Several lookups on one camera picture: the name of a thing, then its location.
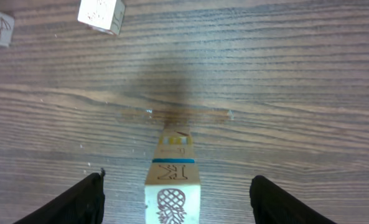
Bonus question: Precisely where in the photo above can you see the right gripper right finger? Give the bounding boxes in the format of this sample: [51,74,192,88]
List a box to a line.
[250,175,335,224]

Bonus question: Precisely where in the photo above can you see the wooden number two block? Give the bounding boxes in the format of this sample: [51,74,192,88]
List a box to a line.
[144,163,201,224]

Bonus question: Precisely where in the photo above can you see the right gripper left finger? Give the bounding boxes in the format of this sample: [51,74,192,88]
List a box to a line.
[15,169,105,224]

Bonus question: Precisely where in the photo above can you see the red number three block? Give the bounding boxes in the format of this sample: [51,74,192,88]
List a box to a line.
[78,0,126,35]

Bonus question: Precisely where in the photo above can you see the green number four block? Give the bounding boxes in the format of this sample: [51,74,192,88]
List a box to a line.
[159,136,193,145]

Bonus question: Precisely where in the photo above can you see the blue top picture block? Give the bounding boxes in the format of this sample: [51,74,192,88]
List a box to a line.
[152,144,195,164]

